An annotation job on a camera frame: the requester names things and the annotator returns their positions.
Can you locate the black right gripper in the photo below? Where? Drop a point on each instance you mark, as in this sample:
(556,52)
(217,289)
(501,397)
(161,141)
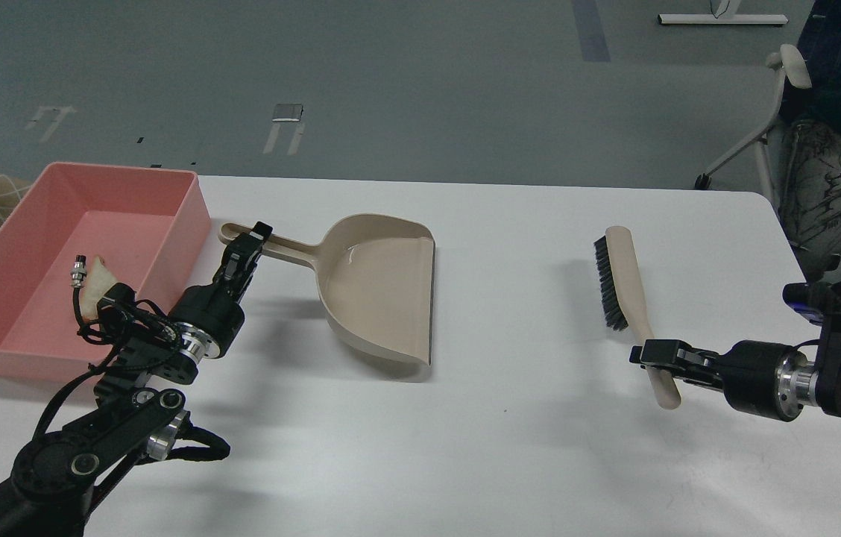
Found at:
(752,375)

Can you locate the pink plastic bin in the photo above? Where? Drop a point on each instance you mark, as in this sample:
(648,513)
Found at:
(148,225)

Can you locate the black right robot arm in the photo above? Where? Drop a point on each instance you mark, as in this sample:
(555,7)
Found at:
(816,381)

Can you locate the grey floor plate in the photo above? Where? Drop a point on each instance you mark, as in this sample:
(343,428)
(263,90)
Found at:
(287,112)

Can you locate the white desk foot bar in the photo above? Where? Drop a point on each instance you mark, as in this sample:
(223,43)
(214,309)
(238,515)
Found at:
(739,19)

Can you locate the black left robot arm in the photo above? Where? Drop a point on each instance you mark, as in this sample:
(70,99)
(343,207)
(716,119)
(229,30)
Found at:
(127,410)

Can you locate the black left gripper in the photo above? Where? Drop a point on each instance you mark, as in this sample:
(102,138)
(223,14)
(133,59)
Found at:
(210,316)

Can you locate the beige brush with black bristles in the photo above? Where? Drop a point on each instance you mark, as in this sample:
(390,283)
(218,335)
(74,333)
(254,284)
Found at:
(623,297)

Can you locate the white office chair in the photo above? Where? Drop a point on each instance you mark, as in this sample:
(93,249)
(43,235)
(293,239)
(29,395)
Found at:
(790,69)

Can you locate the beige plastic dustpan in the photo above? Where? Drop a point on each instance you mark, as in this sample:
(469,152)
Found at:
(375,276)

